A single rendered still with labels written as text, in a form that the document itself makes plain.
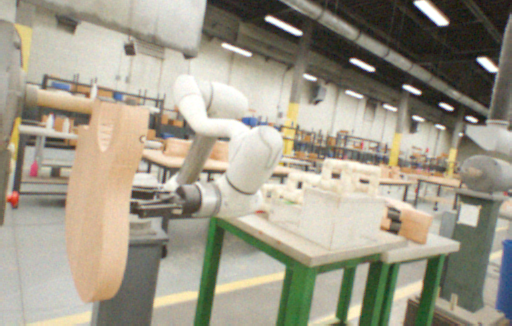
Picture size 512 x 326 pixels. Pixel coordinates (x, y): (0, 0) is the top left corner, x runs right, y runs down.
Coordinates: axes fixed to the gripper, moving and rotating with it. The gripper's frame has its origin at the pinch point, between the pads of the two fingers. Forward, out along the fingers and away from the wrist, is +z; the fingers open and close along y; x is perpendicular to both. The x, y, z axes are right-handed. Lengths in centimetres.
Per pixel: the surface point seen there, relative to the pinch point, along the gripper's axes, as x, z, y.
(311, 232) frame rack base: -9, -63, -7
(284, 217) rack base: -10, -64, 7
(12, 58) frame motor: 25.5, 18.9, -1.0
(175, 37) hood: 36.6, -5.5, -4.7
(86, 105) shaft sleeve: 18.7, 5.8, 6.7
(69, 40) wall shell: 47, -132, 1126
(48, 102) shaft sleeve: 18.1, 12.5, 6.7
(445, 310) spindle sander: -79, -227, -13
